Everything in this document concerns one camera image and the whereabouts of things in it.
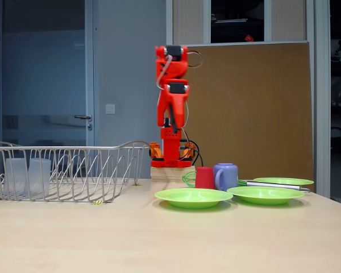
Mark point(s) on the wooden base block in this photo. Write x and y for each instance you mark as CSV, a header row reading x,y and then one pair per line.
x,y
159,173

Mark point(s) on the grey translucent plastic cup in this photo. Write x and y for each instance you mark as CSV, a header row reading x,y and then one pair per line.
x,y
39,177
15,177

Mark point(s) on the dark kettle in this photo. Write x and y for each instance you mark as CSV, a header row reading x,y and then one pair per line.
x,y
338,139

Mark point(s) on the red plastic cup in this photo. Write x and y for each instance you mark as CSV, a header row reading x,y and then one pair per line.
x,y
204,177

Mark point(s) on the red printed robot arm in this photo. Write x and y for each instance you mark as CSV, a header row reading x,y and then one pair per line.
x,y
170,68

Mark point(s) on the white light switch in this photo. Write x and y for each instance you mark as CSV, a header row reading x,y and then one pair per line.
x,y
110,108

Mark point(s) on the spiral bound notebook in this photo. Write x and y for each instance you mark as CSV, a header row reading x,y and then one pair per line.
x,y
231,20

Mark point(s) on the brown cork board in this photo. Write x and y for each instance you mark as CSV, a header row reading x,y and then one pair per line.
x,y
258,99

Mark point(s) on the grey glass door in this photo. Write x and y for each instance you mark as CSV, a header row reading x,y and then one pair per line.
x,y
45,71

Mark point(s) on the green plastic plate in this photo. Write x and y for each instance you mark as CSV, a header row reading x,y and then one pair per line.
x,y
284,181
265,194
193,197

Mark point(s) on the orange table clamp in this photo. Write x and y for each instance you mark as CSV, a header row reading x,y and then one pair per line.
x,y
189,153
155,153

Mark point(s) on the purple plastic mug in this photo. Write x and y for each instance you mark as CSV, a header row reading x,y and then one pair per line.
x,y
227,175

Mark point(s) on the small red object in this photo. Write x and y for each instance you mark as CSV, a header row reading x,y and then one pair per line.
x,y
248,37

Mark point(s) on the door lock cylinder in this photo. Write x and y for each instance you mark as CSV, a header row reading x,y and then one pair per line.
x,y
89,126

